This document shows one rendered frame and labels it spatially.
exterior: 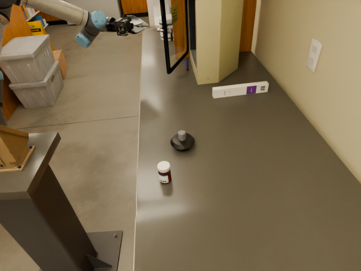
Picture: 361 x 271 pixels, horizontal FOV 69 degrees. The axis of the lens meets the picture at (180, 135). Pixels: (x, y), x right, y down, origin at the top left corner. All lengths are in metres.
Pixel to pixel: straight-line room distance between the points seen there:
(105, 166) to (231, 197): 1.67
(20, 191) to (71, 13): 0.79
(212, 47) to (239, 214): 0.81
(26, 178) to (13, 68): 2.37
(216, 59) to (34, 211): 1.04
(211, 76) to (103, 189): 1.29
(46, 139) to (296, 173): 0.97
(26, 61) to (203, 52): 2.28
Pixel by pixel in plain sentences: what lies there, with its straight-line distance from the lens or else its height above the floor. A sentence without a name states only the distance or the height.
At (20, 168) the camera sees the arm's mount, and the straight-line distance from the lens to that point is 1.11.
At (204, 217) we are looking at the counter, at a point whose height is 0.94.
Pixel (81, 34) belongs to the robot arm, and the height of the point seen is 1.19.
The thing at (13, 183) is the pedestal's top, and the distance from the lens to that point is 1.08.
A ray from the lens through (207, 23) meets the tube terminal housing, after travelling 1.27.
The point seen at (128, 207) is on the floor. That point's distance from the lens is 2.03.
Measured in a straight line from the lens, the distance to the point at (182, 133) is 0.95.
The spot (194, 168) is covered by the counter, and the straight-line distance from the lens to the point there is 0.91.
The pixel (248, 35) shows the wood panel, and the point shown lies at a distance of 1.76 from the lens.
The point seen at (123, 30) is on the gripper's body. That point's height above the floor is 1.19.
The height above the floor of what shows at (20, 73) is 0.45.
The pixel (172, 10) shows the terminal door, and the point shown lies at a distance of 1.38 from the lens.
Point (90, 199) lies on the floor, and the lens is 2.17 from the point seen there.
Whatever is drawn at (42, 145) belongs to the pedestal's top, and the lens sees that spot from 1.18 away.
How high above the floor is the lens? 1.60
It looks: 39 degrees down
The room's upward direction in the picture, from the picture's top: 4 degrees counter-clockwise
